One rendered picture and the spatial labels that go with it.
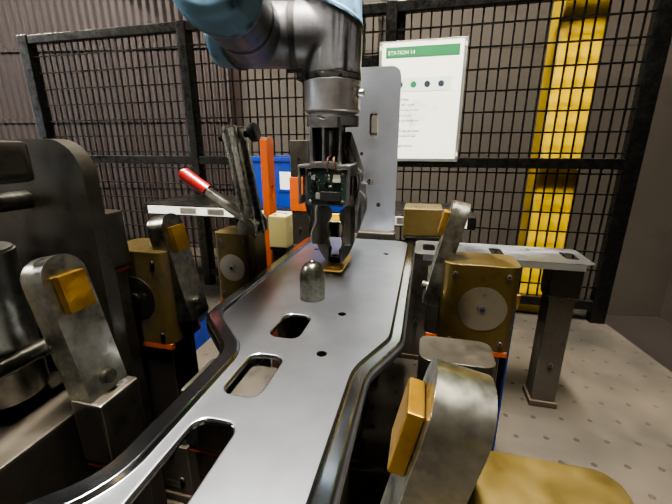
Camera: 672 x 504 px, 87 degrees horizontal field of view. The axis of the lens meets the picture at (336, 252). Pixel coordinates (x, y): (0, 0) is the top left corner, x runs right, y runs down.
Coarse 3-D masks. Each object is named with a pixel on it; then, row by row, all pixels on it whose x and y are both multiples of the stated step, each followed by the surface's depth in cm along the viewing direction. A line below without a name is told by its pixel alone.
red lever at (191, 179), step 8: (184, 168) 58; (184, 176) 58; (192, 176) 58; (192, 184) 58; (200, 184) 58; (208, 184) 59; (200, 192) 58; (208, 192) 58; (216, 192) 59; (216, 200) 58; (224, 200) 58; (224, 208) 58; (232, 208) 58; (240, 216) 58; (256, 224) 58
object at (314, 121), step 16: (320, 128) 47; (336, 128) 46; (320, 144) 48; (336, 144) 47; (320, 160) 48; (336, 160) 48; (304, 176) 49; (320, 176) 47; (336, 176) 46; (352, 176) 47; (304, 192) 50; (320, 192) 47; (336, 192) 46; (352, 192) 48
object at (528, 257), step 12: (420, 240) 73; (420, 252) 65; (432, 252) 65; (480, 252) 65; (504, 252) 65; (516, 252) 65; (528, 252) 65; (540, 252) 65; (552, 252) 65; (564, 252) 65; (576, 252) 65; (528, 264) 60; (540, 264) 60; (552, 264) 59; (564, 264) 59; (576, 264) 58; (588, 264) 58
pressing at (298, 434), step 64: (320, 256) 62; (384, 256) 62; (256, 320) 39; (320, 320) 39; (384, 320) 39; (192, 384) 28; (320, 384) 29; (128, 448) 22; (256, 448) 23; (320, 448) 23
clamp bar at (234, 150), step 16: (224, 128) 53; (240, 128) 55; (256, 128) 54; (240, 144) 56; (240, 160) 54; (240, 176) 55; (240, 192) 56; (256, 192) 58; (240, 208) 56; (256, 208) 59
